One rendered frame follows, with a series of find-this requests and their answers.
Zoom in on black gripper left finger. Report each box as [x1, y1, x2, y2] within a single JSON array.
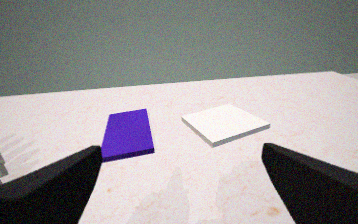
[[0, 145, 102, 224]]

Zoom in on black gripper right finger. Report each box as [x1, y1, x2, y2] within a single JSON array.
[[261, 143, 358, 224]]

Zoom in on white flat square tile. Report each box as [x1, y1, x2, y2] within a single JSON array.
[[181, 104, 270, 148]]

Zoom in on purple flat block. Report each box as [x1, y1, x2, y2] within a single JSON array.
[[101, 109, 155, 163]]

